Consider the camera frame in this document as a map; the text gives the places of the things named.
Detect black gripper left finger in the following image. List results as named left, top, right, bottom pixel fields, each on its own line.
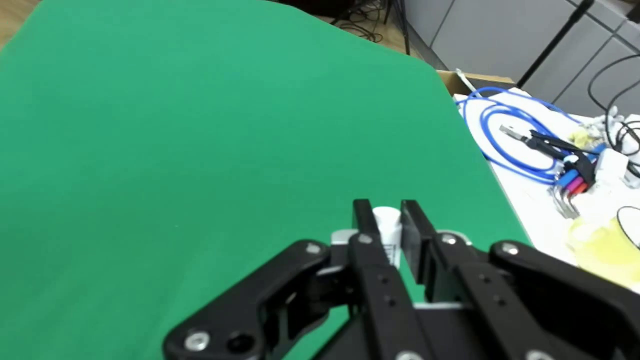
left=161, top=197, right=438, bottom=360

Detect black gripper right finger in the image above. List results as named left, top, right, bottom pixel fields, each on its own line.
left=397, top=197, right=640, bottom=360

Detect translucent yellow cup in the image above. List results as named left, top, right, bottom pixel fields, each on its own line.
left=565, top=213, right=640, bottom=290

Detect coloured hex key set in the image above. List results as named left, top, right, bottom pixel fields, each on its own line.
left=550, top=153, right=598, bottom=220

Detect green table cloth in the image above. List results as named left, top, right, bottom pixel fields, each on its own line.
left=0, top=0, right=536, bottom=360

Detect grey cabinet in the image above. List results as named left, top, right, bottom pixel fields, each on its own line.
left=399, top=0, right=640, bottom=118

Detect black handled pliers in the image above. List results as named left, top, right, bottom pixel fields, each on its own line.
left=497, top=124, right=592, bottom=164

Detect blue coiled cable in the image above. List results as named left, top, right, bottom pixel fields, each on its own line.
left=458, top=84, right=606, bottom=188

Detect black looped cable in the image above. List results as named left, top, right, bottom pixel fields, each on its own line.
left=586, top=50, right=640, bottom=157

